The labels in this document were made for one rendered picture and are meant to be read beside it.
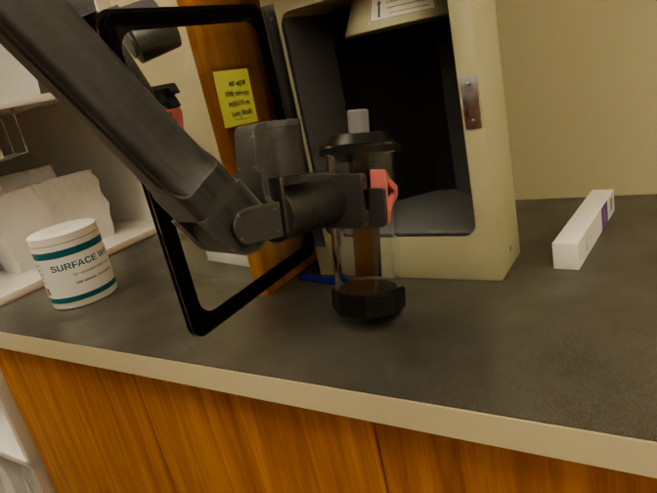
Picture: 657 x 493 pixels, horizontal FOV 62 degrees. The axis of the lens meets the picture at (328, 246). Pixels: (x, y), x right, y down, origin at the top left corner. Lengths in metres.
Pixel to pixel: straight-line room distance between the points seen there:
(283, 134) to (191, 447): 0.59
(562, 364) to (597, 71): 0.67
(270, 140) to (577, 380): 0.39
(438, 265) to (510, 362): 0.26
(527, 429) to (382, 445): 0.21
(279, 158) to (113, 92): 0.17
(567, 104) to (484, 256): 0.46
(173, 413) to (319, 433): 0.29
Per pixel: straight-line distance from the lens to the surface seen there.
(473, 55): 0.77
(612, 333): 0.71
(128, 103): 0.50
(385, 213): 0.66
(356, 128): 0.73
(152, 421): 1.03
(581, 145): 1.21
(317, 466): 0.81
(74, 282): 1.17
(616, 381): 0.62
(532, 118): 1.21
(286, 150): 0.58
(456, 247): 0.84
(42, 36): 0.49
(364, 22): 0.85
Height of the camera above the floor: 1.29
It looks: 18 degrees down
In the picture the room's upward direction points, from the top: 12 degrees counter-clockwise
